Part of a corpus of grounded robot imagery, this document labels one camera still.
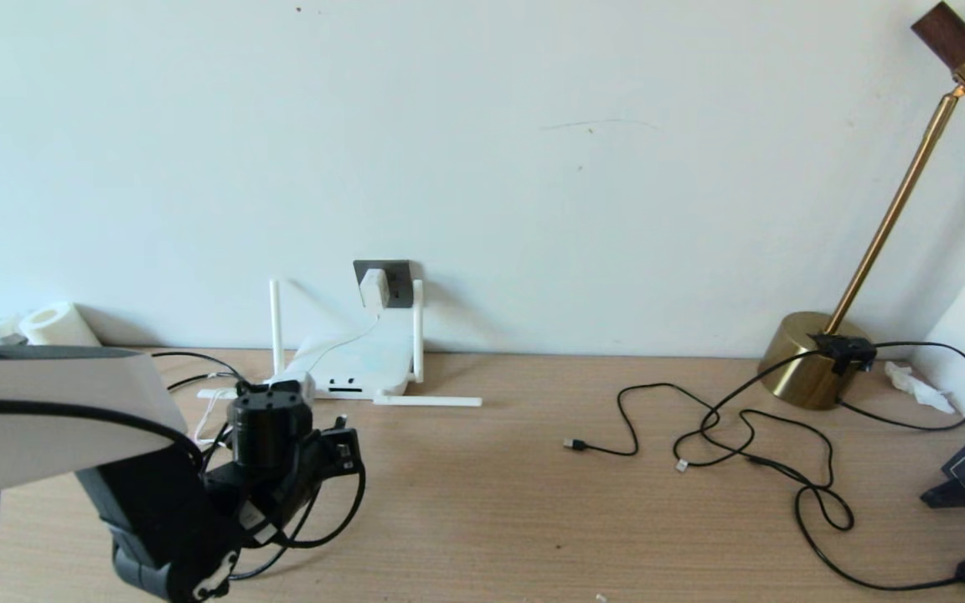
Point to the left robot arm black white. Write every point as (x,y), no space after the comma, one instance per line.
(55,419)

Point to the grey wall socket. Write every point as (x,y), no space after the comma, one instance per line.
(400,285)

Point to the crumpled white tissue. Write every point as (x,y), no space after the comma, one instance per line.
(918,387)

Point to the white toilet paper roll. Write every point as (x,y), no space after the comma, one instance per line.
(55,328)

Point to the white power adapter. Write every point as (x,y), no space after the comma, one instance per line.
(374,289)

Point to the gold desk lamp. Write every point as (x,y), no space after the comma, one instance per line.
(801,368)

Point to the black clip stand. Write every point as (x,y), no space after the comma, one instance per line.
(943,496)

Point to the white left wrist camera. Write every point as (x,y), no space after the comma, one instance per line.
(294,385)

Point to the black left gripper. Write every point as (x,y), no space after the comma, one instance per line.
(315,461)

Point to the white router with antennas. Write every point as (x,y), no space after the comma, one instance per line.
(365,364)

